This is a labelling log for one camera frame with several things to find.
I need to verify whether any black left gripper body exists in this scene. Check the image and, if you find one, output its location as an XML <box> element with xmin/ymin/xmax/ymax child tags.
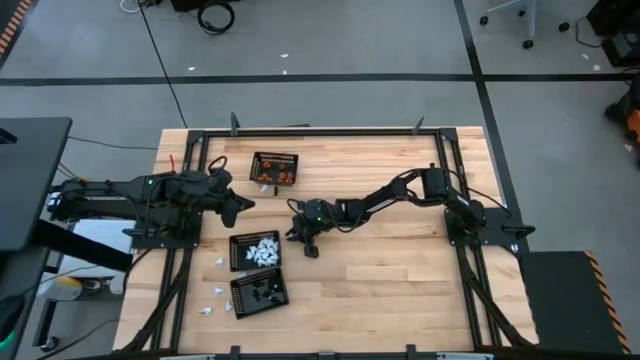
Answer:
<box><xmin>199</xmin><ymin>169</ymin><xmax>236</xmax><ymax>214</ymax></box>

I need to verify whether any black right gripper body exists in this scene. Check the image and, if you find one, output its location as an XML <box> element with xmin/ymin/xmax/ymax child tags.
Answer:
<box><xmin>291</xmin><ymin>198</ymin><xmax>350</xmax><ymax>239</ymax></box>

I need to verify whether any black slotted plastic basket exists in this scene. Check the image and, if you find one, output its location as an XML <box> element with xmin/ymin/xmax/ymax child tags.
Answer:
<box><xmin>248</xmin><ymin>151</ymin><xmax>300</xmax><ymax>186</ymax></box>
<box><xmin>229</xmin><ymin>267</ymin><xmax>290</xmax><ymax>320</ymax></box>
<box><xmin>228</xmin><ymin>229</ymin><xmax>283</xmax><ymax>273</ymax></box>

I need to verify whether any black desk leg beam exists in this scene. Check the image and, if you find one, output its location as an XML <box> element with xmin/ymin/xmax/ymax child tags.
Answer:
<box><xmin>32</xmin><ymin>219</ymin><xmax>135</xmax><ymax>274</ymax></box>

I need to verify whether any yellow white round roll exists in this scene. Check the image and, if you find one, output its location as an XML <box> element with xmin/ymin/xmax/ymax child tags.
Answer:
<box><xmin>49</xmin><ymin>276</ymin><xmax>84</xmax><ymax>302</ymax></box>

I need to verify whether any black floor device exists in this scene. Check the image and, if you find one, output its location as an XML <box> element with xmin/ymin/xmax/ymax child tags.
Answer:
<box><xmin>171</xmin><ymin>0</ymin><xmax>242</xmax><ymax>12</ymax></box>

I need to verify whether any black desk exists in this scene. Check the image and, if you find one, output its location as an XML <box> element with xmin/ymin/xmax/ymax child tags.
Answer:
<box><xmin>0</xmin><ymin>117</ymin><xmax>74</xmax><ymax>254</ymax></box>

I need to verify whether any black device with light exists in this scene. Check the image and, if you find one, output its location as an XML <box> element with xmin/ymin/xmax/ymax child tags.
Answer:
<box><xmin>0</xmin><ymin>294</ymin><xmax>26</xmax><ymax>360</ymax></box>

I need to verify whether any black hazard-striped floor mat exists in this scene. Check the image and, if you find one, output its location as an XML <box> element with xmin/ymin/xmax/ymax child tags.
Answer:
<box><xmin>516</xmin><ymin>250</ymin><xmax>632</xmax><ymax>355</ymax></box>

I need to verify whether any hazard-striped floor strip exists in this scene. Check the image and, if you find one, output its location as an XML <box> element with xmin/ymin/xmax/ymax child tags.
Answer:
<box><xmin>0</xmin><ymin>0</ymin><xmax>34</xmax><ymax>69</ymax></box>

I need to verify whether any grey office chair base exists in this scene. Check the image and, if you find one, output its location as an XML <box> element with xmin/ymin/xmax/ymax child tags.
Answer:
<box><xmin>478</xmin><ymin>0</ymin><xmax>572</xmax><ymax>50</ymax></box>

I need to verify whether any black and orange machine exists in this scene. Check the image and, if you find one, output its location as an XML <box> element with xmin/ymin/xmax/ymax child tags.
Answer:
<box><xmin>603</xmin><ymin>74</ymin><xmax>640</xmax><ymax>169</ymax></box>

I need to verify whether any black equipment box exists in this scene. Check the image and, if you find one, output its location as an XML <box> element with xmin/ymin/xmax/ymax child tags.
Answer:
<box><xmin>585</xmin><ymin>0</ymin><xmax>640</xmax><ymax>69</ymax></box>

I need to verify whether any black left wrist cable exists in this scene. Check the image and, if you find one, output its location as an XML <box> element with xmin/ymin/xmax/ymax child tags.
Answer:
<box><xmin>207</xmin><ymin>155</ymin><xmax>229</xmax><ymax>176</ymax></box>

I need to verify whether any black aluminium table frame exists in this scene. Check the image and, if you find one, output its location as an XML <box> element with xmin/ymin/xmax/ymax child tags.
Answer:
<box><xmin>119</xmin><ymin>127</ymin><xmax>539</xmax><ymax>360</ymax></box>

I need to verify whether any thin black floor cable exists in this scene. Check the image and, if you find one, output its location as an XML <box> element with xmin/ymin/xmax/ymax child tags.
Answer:
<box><xmin>67</xmin><ymin>135</ymin><xmax>159</xmax><ymax>151</ymax></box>

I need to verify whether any long black floor cable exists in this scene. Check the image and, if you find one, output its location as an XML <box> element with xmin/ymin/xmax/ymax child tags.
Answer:
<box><xmin>136</xmin><ymin>0</ymin><xmax>189</xmax><ymax>129</ymax></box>

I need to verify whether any coiled black cable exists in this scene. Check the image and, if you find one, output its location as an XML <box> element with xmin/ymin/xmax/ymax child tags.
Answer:
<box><xmin>196</xmin><ymin>1</ymin><xmax>237</xmax><ymax>36</ymax></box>

